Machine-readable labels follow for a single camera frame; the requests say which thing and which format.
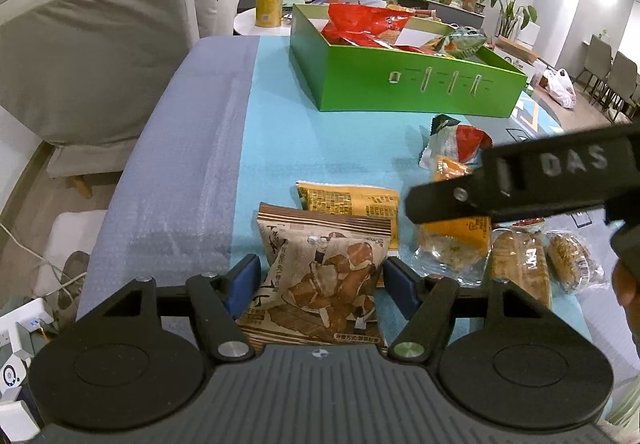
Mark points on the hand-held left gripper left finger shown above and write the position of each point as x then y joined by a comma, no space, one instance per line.
245,281

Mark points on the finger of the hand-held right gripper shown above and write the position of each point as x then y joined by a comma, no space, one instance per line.
450,198

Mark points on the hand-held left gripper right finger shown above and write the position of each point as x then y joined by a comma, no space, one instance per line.
400,285

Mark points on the brown mushroom-print snack packet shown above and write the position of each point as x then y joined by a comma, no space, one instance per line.
320,274

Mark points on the green cardboard box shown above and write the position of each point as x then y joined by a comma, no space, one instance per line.
380,79

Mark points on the red yellow-striped snack bag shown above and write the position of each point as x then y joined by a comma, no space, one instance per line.
360,21

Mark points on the person's right hand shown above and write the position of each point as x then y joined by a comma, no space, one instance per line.
629,291

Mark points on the orange clear pastry packet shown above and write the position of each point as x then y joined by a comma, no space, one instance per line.
450,244

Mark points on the red green snack packet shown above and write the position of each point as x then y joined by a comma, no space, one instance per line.
460,141

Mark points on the white plastic bag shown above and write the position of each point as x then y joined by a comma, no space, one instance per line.
559,86

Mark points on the clear round pastry packet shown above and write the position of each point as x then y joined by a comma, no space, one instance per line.
570,256

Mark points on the yellow-brown snack packet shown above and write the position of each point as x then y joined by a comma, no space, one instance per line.
350,204

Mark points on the clear bread packet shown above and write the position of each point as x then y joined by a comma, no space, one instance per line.
520,264

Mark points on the grey dining chair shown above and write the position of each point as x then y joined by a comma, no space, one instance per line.
622,84
597,66

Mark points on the white blue cardboard box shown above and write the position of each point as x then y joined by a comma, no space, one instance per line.
520,56

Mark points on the grey-blue blanket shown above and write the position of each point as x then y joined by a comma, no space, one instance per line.
175,164

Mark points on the teal cloth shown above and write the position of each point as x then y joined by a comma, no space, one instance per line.
320,149

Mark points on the large-leaf potted plant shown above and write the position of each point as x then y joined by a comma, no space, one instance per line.
512,9

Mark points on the white power strip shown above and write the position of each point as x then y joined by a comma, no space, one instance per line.
25,324

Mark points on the white round table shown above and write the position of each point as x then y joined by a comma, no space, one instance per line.
245,24

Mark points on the yellow tin can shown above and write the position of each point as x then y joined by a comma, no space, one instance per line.
270,9

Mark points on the light grey sofa cushion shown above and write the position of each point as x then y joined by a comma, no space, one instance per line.
100,49

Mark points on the small white camera device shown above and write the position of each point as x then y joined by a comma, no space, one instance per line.
11,374

